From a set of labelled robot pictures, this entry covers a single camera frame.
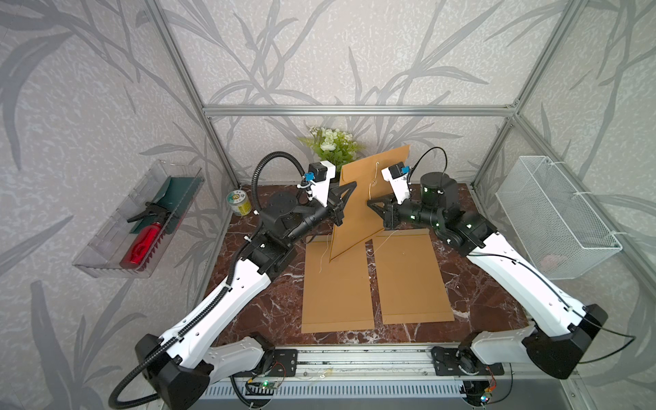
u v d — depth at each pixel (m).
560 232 0.61
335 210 0.52
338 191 0.55
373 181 0.64
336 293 0.87
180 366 0.37
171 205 0.71
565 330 0.38
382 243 0.99
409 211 0.57
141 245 0.59
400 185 0.57
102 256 0.58
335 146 0.93
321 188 0.50
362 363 0.75
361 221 0.68
